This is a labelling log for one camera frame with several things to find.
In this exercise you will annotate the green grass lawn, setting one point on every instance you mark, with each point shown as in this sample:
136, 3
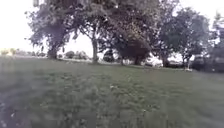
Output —
113, 96

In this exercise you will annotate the group of large trees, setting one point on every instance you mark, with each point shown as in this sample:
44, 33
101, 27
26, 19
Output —
110, 30

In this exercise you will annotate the dark vehicle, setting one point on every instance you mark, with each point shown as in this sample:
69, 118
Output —
203, 62

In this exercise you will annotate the distant row of trees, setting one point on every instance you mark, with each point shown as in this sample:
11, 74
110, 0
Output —
20, 52

